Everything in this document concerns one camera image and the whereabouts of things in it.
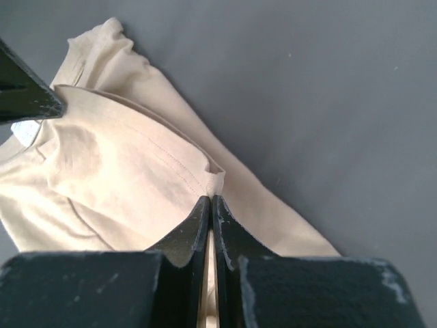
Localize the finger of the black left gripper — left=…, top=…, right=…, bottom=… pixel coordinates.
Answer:
left=0, top=42, right=66, bottom=125

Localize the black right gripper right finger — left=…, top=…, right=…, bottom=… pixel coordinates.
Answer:
left=211, top=196, right=425, bottom=327

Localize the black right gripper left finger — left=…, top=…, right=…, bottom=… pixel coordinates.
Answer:
left=1, top=196, right=210, bottom=327

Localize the beige t shirt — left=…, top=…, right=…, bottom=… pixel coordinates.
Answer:
left=0, top=17, right=341, bottom=328

